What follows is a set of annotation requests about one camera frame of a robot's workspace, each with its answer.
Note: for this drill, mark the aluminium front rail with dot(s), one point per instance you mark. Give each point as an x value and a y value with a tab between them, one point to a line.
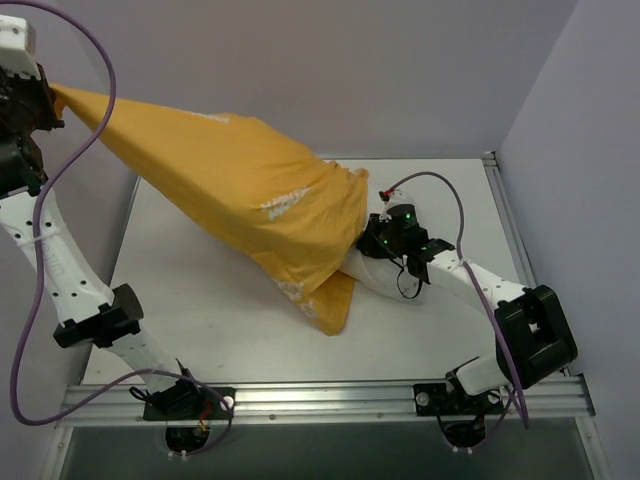
558	396

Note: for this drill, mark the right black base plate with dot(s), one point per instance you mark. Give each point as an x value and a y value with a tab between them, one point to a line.
457	397

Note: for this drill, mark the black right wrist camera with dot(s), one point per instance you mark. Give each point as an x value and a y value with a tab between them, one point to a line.
400	213

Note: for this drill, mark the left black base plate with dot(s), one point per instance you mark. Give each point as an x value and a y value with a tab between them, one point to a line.
189	402

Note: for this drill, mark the yellow cartoon pillowcase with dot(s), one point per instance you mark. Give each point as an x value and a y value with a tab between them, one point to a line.
248	185

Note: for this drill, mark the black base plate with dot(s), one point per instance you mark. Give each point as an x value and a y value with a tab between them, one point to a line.
457	397
189	402

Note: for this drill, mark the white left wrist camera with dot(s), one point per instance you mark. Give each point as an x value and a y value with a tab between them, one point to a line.
18	47

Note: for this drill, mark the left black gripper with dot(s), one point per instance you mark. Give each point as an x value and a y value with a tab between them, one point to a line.
48	107

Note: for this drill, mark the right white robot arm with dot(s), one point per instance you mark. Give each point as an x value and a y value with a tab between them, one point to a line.
532	335

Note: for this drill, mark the white pillow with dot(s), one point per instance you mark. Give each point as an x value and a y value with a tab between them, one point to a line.
381	276

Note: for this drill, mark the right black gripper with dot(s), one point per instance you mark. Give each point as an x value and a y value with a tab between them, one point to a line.
373	240

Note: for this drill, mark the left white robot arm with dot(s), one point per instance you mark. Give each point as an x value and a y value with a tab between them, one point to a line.
88	311

